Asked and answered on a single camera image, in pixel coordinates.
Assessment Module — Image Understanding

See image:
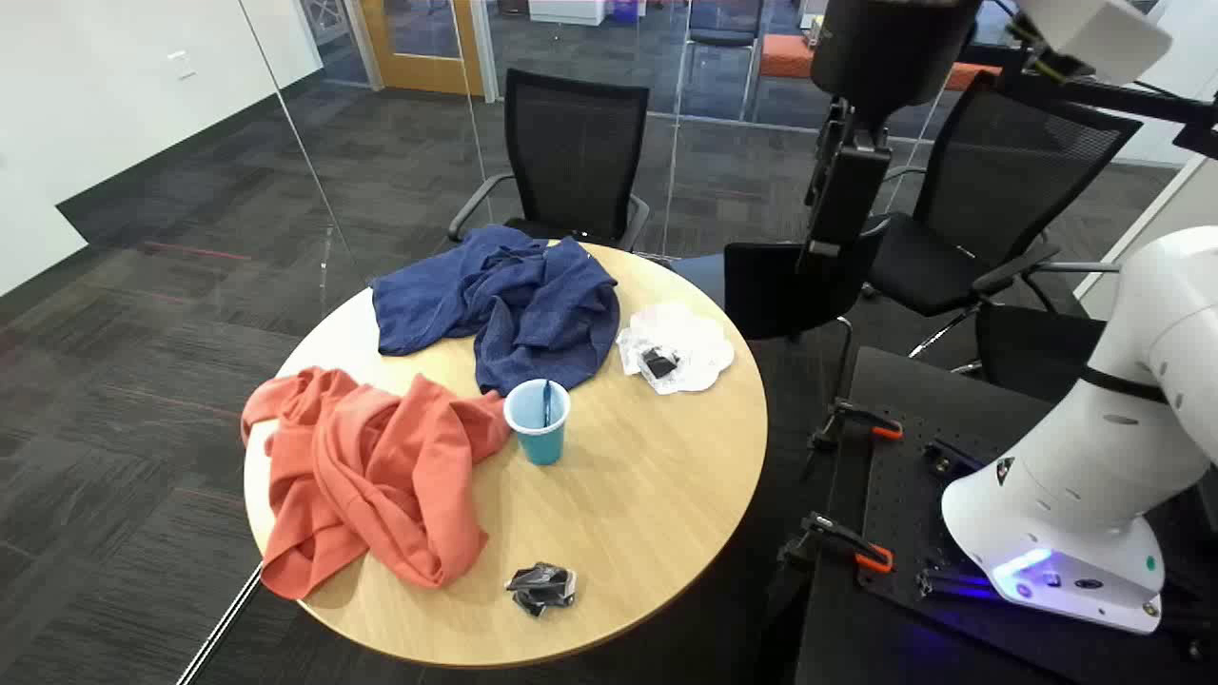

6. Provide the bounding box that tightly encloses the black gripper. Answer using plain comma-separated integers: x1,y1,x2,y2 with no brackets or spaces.
806,0,984,254

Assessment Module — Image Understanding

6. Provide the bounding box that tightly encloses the light blue cup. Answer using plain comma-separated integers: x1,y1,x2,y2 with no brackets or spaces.
499,377,573,467

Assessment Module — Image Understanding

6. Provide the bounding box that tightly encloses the black box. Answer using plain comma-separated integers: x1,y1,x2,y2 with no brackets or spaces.
719,238,877,343

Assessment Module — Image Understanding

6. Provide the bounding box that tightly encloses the black mesh office chair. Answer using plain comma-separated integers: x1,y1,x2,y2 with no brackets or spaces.
444,66,655,253
866,72,1145,367

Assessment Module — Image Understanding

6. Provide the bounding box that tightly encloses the white paper doily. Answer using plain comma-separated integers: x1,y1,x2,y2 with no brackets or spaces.
614,301,739,400

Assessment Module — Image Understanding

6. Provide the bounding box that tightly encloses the black chair seat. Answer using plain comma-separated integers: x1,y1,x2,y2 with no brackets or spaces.
971,301,1111,409

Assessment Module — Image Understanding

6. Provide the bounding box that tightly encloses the small black object on doily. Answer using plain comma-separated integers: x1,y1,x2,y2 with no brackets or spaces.
640,343,683,386

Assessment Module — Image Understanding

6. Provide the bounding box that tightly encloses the dark blue cloth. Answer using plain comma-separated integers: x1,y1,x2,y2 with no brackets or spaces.
370,224,622,400

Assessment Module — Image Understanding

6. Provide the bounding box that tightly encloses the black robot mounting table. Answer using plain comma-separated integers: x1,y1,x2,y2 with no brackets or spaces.
790,343,1218,685

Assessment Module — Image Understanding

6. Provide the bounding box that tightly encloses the crumpled black object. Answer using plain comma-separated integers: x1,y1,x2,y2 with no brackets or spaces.
501,559,583,622

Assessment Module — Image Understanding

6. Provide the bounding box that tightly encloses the orange cloth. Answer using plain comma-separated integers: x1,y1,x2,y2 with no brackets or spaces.
237,367,513,606

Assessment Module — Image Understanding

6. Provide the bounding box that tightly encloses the thin grey rod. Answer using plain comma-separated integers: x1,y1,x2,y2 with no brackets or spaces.
171,559,265,685

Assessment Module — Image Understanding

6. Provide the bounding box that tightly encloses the black clamp with orange handle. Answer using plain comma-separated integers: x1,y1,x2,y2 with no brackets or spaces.
806,398,909,453
775,510,896,584

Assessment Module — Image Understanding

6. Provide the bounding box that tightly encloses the wooden door frame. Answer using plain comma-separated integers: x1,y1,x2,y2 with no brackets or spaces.
359,0,490,103

